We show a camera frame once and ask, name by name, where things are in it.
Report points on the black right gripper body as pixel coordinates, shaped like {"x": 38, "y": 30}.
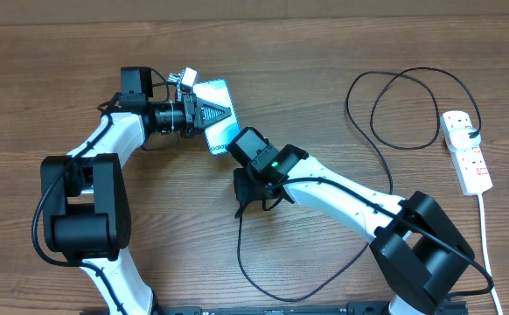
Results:
{"x": 251, "y": 191}

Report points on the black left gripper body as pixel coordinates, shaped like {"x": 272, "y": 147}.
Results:
{"x": 188, "y": 113}

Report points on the blue Galaxy smartphone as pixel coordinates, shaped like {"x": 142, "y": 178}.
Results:
{"x": 222, "y": 133}

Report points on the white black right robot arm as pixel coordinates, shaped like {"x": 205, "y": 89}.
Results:
{"x": 420, "y": 252}

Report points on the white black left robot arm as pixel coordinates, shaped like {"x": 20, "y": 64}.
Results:
{"x": 82, "y": 219}

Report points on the white charger plug adapter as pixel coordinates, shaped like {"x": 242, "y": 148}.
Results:
{"x": 463, "y": 139}

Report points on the white power strip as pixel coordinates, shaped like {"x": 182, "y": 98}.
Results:
{"x": 471, "y": 170}

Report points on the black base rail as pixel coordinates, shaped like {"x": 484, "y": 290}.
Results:
{"x": 354, "y": 308}

